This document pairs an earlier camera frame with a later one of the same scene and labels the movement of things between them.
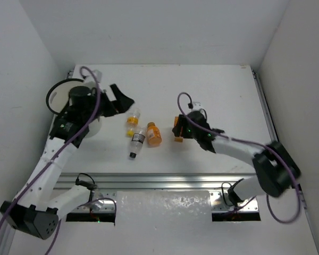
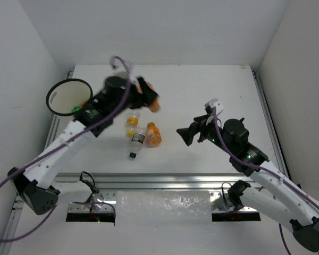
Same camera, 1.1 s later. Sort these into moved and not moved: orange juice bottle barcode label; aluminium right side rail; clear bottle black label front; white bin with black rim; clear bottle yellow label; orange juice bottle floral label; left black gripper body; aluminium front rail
Moved: orange juice bottle floral label; left black gripper body
Not moved: orange juice bottle barcode label; white bin with black rim; clear bottle yellow label; clear bottle black label front; aluminium right side rail; aluminium front rail
